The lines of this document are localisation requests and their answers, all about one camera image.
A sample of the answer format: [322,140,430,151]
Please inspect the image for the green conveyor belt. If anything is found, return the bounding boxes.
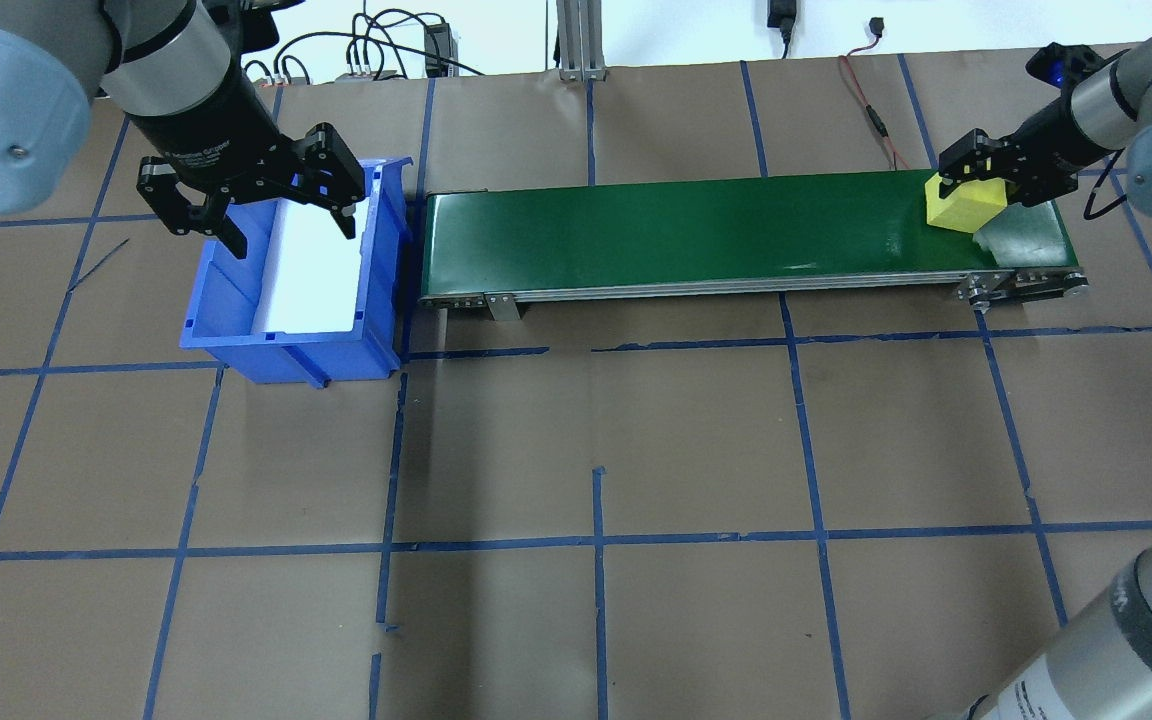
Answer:
[416,170,1089,323]

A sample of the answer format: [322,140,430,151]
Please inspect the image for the blue plastic bin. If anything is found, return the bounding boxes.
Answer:
[180,155,415,389]

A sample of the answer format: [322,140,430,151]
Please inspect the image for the white foam liner sheet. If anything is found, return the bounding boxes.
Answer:
[254,195,377,334]

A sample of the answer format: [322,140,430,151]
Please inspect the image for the red and black wires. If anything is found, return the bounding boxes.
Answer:
[839,20,937,173]

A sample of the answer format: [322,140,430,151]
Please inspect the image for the yellow foam block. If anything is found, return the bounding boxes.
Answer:
[924,172,1009,236]

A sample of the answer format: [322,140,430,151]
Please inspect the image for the black looping cable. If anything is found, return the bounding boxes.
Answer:
[361,8,487,77]

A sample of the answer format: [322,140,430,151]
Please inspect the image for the black camera cable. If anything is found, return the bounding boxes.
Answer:
[1081,150,1137,221]

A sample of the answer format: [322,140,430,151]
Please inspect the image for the aluminium frame post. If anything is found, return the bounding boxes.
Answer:
[556,0,609,81]

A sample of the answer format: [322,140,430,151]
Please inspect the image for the black power brick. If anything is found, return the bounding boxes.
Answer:
[424,22,457,76]

